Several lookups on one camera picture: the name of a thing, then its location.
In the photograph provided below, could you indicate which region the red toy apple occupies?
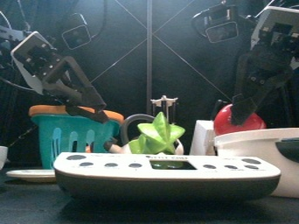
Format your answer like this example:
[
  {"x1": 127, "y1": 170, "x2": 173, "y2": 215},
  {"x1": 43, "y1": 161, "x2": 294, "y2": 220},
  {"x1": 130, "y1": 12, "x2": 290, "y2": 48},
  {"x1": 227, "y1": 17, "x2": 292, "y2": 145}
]
[{"x1": 213, "y1": 103, "x2": 268, "y2": 137}]

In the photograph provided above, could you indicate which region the teal basket with orange rim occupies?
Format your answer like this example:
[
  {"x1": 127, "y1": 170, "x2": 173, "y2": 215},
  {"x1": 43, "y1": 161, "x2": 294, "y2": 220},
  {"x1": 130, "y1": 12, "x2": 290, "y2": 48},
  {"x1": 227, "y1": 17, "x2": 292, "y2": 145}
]
[{"x1": 29, "y1": 104, "x2": 126, "y2": 171}]

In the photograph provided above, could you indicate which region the white box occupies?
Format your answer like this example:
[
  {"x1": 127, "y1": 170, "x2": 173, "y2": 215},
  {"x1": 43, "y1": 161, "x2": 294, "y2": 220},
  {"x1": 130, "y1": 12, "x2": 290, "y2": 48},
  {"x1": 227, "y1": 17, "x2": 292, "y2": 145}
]
[{"x1": 189, "y1": 119, "x2": 218, "y2": 157}]

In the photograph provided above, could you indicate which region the white toy pot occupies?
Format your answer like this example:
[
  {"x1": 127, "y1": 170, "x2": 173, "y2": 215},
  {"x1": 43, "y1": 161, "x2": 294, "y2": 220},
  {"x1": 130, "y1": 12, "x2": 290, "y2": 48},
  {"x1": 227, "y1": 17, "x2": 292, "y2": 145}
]
[{"x1": 214, "y1": 127, "x2": 299, "y2": 200}]

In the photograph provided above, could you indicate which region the green toy starfruit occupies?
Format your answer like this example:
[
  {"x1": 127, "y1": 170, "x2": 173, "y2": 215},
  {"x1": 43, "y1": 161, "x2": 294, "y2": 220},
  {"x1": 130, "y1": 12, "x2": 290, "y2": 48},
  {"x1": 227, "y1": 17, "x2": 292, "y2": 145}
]
[{"x1": 127, "y1": 111, "x2": 187, "y2": 156}]

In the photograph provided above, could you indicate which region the white metal stand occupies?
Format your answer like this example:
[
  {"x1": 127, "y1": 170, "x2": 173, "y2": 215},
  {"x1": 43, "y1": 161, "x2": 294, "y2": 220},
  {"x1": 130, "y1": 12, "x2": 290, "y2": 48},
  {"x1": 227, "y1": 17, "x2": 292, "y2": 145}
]
[{"x1": 150, "y1": 94, "x2": 179, "y2": 125}]

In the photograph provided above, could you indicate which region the white plate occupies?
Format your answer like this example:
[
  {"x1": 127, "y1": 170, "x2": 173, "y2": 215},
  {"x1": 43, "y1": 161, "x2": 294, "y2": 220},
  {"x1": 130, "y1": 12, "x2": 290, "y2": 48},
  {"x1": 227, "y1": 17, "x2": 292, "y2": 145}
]
[{"x1": 5, "y1": 169, "x2": 59, "y2": 184}]

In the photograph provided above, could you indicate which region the white cup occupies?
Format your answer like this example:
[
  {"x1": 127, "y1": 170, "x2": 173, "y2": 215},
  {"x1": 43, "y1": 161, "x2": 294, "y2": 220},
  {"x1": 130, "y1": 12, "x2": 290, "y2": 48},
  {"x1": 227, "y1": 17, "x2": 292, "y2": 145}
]
[{"x1": 0, "y1": 145, "x2": 10, "y2": 171}]

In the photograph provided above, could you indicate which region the white grey toy scale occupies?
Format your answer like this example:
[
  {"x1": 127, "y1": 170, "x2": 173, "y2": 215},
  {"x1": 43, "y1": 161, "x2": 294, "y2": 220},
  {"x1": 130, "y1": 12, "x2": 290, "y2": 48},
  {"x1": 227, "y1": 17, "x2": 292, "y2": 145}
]
[{"x1": 53, "y1": 151, "x2": 284, "y2": 204}]

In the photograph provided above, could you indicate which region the white teapot with grey handle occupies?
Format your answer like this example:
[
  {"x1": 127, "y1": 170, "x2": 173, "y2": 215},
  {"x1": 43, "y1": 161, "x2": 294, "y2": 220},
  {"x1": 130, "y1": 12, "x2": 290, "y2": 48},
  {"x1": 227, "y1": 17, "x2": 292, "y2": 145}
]
[{"x1": 103, "y1": 113, "x2": 185, "y2": 156}]

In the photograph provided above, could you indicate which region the grey vertical frame pole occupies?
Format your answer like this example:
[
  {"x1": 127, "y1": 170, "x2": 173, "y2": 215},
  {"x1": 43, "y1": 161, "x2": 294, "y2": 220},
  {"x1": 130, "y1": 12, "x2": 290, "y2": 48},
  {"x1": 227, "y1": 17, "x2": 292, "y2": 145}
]
[{"x1": 145, "y1": 0, "x2": 155, "y2": 116}]

